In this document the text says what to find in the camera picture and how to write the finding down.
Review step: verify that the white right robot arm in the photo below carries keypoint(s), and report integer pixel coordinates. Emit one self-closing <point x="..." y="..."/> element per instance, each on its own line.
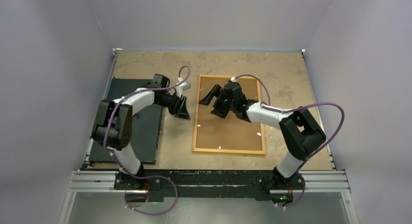
<point x="301" y="132"/>

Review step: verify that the yellow wooden picture frame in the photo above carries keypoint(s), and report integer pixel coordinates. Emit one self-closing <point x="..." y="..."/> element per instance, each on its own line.
<point x="228" y="151"/>

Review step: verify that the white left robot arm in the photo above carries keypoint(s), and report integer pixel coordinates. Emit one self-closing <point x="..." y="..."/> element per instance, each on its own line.
<point x="113" y="123"/>

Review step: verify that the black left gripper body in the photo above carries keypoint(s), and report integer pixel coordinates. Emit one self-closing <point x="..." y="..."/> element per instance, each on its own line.
<point x="172" y="103"/>

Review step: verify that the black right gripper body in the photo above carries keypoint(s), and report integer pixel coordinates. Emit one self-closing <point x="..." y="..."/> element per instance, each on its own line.
<point x="222" y="95"/>

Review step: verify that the black flat box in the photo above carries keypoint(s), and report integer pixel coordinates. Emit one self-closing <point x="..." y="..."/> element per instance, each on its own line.
<point x="146" y="123"/>

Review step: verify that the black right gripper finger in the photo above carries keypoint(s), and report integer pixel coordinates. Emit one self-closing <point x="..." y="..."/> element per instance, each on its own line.
<point x="220" y="110"/>
<point x="214" y="92"/>

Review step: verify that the brown backing board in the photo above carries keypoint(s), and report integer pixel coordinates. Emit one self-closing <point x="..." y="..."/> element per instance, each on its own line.
<point x="225" y="132"/>

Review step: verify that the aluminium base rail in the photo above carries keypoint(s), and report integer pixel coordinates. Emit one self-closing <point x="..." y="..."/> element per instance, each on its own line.
<point x="255" y="184"/>

